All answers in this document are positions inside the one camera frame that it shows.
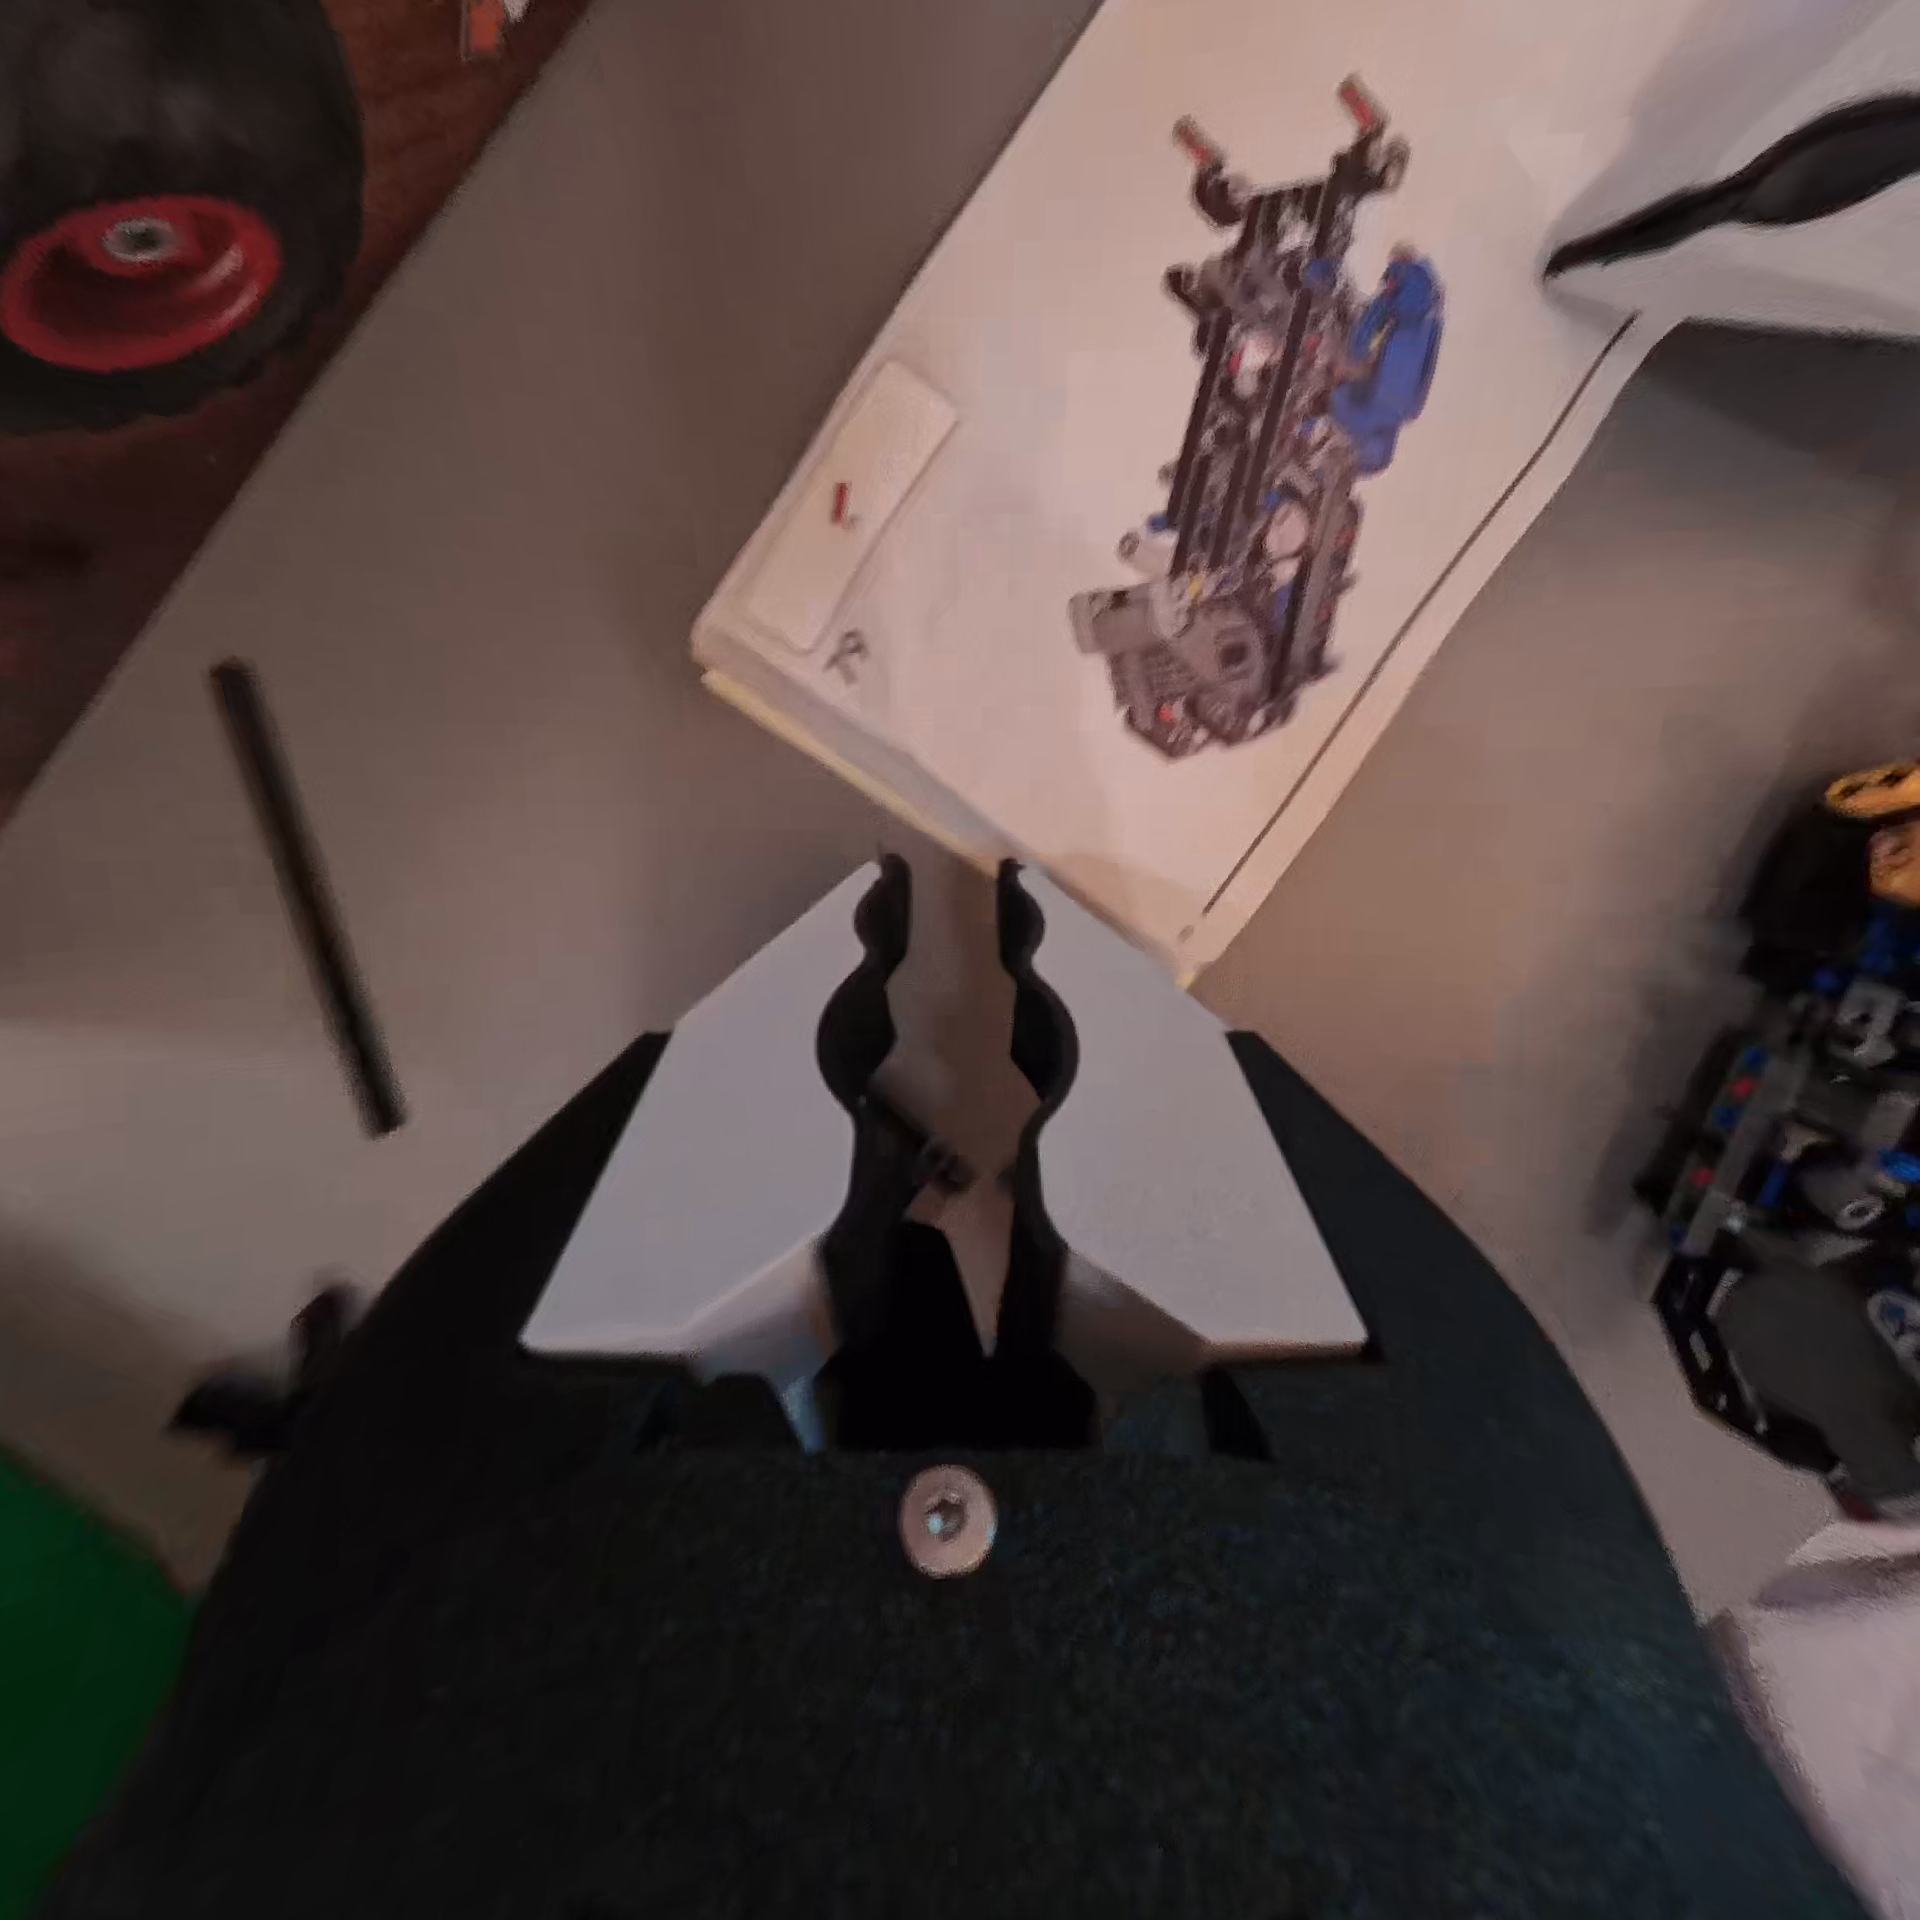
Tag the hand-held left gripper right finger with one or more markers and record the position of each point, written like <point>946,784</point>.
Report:
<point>1200,1201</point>

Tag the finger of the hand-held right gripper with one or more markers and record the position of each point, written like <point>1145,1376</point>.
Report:
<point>1800,277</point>
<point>1845,76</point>

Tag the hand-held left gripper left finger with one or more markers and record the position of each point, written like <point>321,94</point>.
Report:
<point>704,1201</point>

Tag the black blue lego model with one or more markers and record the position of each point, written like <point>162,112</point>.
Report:
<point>1800,1125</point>

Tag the lego instruction booklet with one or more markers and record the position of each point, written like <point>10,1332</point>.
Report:
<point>1050,375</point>

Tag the pile of black lego pieces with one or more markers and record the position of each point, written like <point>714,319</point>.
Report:
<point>277,1395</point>

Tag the long black lego axle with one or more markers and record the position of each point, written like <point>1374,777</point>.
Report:
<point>307,902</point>

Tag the lego set box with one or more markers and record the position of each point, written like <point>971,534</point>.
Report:
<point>182,300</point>

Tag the person's white shirt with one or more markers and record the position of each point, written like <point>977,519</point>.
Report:
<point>1845,1652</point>

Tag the green plastic bin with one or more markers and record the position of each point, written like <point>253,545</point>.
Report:
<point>75,1681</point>

